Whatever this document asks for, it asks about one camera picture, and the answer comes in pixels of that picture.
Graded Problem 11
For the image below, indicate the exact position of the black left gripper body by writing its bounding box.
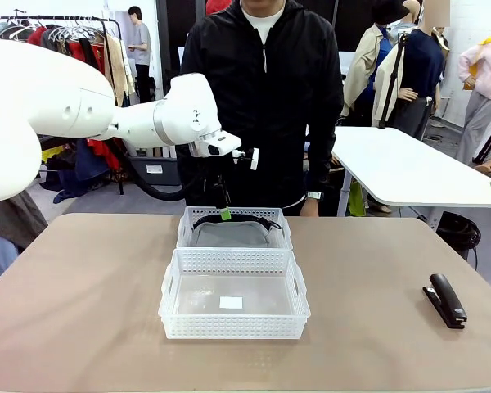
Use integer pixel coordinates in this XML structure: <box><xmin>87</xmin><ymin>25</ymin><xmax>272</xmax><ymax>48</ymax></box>
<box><xmin>202</xmin><ymin>156</ymin><xmax>230</xmax><ymax>186</ymax></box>

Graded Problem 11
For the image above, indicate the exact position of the grey Campus zipper pencil case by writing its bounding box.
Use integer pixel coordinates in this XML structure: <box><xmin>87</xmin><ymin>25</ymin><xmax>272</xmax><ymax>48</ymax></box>
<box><xmin>191</xmin><ymin>215</ymin><xmax>282</xmax><ymax>249</ymax></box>

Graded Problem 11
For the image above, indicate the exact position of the black stapler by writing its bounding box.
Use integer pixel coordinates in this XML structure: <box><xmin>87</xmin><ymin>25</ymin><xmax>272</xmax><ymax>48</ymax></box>
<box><xmin>422</xmin><ymin>273</ymin><xmax>469</xmax><ymax>331</ymax></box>

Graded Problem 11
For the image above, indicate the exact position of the person's left forearm black sleeve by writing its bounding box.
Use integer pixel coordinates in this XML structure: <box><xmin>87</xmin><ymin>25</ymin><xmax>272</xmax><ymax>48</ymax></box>
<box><xmin>306</xmin><ymin>130</ymin><xmax>339</xmax><ymax>197</ymax></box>

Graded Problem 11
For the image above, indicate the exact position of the person's left hand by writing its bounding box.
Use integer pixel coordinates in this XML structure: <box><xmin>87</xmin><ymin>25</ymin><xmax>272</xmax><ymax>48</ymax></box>
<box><xmin>299</xmin><ymin>198</ymin><xmax>321</xmax><ymax>218</ymax></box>

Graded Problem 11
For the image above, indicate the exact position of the white perforated basket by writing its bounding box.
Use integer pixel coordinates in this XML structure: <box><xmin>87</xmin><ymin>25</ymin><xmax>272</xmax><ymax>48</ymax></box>
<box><xmin>175</xmin><ymin>206</ymin><xmax>295</xmax><ymax>250</ymax></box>
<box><xmin>158</xmin><ymin>247</ymin><xmax>312</xmax><ymax>341</ymax></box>

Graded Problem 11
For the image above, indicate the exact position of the grey storage bin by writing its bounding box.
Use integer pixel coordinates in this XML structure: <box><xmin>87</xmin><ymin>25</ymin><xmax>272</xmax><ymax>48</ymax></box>
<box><xmin>128</xmin><ymin>157</ymin><xmax>181</xmax><ymax>186</ymax></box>

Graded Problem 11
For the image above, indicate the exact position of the person in black jacket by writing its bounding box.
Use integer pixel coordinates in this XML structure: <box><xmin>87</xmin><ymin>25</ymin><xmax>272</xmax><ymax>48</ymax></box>
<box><xmin>175</xmin><ymin>0</ymin><xmax>345</xmax><ymax>218</ymax></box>

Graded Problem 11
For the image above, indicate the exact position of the white table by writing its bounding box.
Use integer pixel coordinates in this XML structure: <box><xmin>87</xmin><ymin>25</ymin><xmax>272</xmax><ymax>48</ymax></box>
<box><xmin>333</xmin><ymin>125</ymin><xmax>491</xmax><ymax>230</ymax></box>

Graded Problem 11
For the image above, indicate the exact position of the mannequin in pink top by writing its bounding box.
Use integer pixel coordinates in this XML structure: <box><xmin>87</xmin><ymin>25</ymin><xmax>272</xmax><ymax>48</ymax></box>
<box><xmin>453</xmin><ymin>16</ymin><xmax>491</xmax><ymax>165</ymax></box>

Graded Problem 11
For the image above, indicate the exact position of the dark blue hanging garment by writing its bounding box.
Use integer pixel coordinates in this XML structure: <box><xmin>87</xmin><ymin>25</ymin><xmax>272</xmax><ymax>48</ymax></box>
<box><xmin>75</xmin><ymin>138</ymin><xmax>110</xmax><ymax>181</ymax></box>

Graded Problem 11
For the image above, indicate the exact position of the green bag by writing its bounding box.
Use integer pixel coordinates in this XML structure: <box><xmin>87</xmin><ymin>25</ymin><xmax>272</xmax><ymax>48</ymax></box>
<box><xmin>349</xmin><ymin>179</ymin><xmax>367</xmax><ymax>218</ymax></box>

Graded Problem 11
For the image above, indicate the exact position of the beige hanging garment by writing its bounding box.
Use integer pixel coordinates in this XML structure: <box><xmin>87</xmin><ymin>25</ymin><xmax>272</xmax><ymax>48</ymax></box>
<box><xmin>101</xmin><ymin>34</ymin><xmax>137</xmax><ymax>108</ymax></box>

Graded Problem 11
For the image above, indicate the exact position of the bystander in grey shirt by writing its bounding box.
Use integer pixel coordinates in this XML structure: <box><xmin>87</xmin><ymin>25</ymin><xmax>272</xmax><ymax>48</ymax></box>
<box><xmin>126</xmin><ymin>6</ymin><xmax>153</xmax><ymax>106</ymax></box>

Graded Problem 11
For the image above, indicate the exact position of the mannequin in navy top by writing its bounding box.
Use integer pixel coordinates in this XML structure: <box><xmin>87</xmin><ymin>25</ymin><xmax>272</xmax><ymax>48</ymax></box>
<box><xmin>392</xmin><ymin>0</ymin><xmax>451</xmax><ymax>140</ymax></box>

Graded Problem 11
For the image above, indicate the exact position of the dark blue cloth heap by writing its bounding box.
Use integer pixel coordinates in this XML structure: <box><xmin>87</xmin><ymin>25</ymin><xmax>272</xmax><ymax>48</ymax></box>
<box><xmin>52</xmin><ymin>169</ymin><xmax>85</xmax><ymax>205</ymax></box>

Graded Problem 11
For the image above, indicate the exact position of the red hooded garment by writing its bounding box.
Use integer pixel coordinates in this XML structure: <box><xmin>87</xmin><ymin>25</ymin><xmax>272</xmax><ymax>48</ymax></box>
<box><xmin>205</xmin><ymin>0</ymin><xmax>234</xmax><ymax>16</ymax></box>

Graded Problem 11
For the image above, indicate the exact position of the yellow bag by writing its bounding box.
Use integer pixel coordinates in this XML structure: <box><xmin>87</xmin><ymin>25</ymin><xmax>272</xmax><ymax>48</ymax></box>
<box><xmin>40</xmin><ymin>147</ymin><xmax>69</xmax><ymax>163</ymax></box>

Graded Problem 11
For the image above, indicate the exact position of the black hanging scarf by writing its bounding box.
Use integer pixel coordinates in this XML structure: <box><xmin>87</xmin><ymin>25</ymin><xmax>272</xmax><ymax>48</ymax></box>
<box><xmin>79</xmin><ymin>38</ymin><xmax>103</xmax><ymax>77</ymax></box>

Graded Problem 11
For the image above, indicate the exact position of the mannequin in beige trench coat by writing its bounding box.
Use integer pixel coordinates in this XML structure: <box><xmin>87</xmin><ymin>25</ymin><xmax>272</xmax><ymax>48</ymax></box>
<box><xmin>341</xmin><ymin>0</ymin><xmax>410</xmax><ymax>128</ymax></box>

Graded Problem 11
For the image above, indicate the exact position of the long red dress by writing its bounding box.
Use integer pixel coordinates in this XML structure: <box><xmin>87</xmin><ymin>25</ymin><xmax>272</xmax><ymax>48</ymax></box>
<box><xmin>67</xmin><ymin>39</ymin><xmax>126</xmax><ymax>169</ymax></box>

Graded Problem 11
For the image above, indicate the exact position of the black bucket hat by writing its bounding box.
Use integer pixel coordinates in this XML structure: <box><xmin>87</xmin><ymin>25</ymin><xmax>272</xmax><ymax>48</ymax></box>
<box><xmin>372</xmin><ymin>0</ymin><xmax>410</xmax><ymax>25</ymax></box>

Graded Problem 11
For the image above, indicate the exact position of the grey hanging jacket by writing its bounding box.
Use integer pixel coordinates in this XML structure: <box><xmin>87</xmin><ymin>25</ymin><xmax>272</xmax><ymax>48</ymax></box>
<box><xmin>40</xmin><ymin>26</ymin><xmax>81</xmax><ymax>62</ymax></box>

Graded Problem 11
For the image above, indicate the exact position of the black clothes rack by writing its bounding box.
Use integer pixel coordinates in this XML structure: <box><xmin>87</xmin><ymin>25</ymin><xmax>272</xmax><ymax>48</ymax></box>
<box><xmin>0</xmin><ymin>15</ymin><xmax>126</xmax><ymax>196</ymax></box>

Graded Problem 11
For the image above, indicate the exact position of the red hanging garment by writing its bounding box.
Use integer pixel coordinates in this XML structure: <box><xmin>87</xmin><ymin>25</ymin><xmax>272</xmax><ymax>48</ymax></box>
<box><xmin>26</xmin><ymin>26</ymin><xmax>48</xmax><ymax>47</ymax></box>

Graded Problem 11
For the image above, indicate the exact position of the light blue cloth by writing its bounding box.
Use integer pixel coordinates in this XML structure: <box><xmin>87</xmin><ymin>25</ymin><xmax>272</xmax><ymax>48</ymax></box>
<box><xmin>0</xmin><ymin>228</ymin><xmax>20</xmax><ymax>282</ymax></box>

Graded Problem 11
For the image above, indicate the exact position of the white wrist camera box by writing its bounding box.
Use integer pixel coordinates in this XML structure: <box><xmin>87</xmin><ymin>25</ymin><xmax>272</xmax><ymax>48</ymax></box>
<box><xmin>189</xmin><ymin>131</ymin><xmax>243</xmax><ymax>159</ymax></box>

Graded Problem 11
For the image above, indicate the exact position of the white cable connector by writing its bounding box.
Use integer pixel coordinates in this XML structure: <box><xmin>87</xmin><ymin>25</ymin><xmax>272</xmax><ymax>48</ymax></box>
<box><xmin>232</xmin><ymin>147</ymin><xmax>260</xmax><ymax>171</ymax></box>

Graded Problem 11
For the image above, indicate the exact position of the black cable coil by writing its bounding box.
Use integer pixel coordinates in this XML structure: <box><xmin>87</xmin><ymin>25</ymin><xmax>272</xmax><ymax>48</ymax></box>
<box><xmin>436</xmin><ymin>211</ymin><xmax>483</xmax><ymax>271</ymax></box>

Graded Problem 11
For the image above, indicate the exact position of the black corrugated cable hose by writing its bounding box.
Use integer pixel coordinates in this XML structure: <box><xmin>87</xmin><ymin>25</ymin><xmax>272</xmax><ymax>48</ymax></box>
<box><xmin>135</xmin><ymin>169</ymin><xmax>208</xmax><ymax>202</ymax></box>

